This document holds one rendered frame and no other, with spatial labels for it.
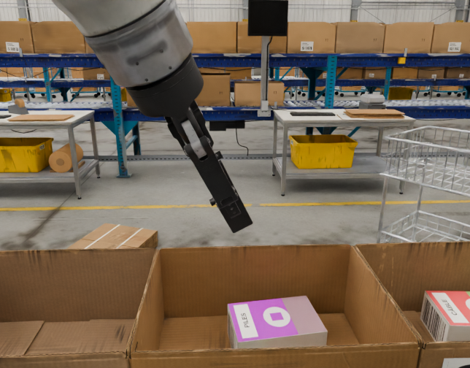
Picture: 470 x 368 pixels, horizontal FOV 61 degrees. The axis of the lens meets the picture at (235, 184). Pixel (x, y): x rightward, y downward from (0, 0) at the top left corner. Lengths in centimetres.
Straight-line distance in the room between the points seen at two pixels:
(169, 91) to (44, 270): 58
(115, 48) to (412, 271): 74
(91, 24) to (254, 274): 60
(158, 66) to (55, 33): 490
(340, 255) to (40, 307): 62
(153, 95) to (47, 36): 492
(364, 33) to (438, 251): 446
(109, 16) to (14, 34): 510
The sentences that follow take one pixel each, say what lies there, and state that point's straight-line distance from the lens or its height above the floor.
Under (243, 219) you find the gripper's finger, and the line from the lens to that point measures 52.
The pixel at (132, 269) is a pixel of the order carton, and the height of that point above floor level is 100.
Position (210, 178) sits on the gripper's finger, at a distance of 43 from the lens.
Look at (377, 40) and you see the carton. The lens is 530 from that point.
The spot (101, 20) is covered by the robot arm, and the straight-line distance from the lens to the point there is 37.
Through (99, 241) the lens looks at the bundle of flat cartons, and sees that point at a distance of 303.
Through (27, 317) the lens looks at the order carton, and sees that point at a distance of 97.
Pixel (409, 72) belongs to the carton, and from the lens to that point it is 1009.
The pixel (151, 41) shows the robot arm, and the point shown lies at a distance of 37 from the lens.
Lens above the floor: 142
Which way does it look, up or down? 19 degrees down
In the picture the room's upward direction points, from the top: straight up
